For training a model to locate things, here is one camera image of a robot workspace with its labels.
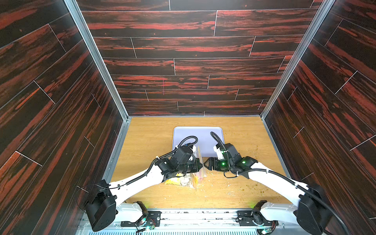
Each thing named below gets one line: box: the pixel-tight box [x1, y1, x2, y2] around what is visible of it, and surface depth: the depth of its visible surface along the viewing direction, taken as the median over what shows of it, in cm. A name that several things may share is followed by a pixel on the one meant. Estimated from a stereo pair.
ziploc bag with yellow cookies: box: [164, 172, 192, 187], surface depth 84 cm
